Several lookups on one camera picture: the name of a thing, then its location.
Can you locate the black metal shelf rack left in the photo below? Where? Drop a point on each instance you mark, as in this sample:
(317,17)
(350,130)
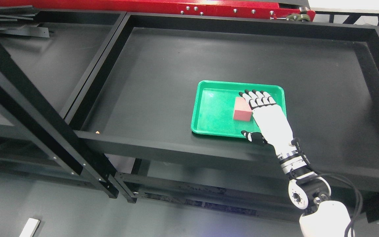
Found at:
(49,60)

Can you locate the pink cube block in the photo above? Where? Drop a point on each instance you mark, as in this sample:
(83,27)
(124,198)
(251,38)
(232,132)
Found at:
(242,111)

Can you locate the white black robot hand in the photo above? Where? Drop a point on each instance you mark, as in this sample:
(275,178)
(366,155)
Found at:
(274,127)

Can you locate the black metal shelf rack right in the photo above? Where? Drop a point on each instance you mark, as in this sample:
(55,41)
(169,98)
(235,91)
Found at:
(163,92)

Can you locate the black metal shelf rack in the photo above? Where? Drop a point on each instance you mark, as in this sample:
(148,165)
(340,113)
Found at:
(163,92)
(49,60)

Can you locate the red conveyor frame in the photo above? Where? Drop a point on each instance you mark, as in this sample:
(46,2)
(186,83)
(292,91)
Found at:
(264,9)

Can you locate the green plastic tray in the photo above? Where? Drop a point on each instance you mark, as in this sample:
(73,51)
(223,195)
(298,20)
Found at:
(214,107)

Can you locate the white table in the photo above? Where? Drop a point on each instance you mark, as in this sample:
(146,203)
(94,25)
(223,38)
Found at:
(30,227)

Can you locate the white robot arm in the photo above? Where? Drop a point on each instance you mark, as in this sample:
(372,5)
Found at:
(311,193)

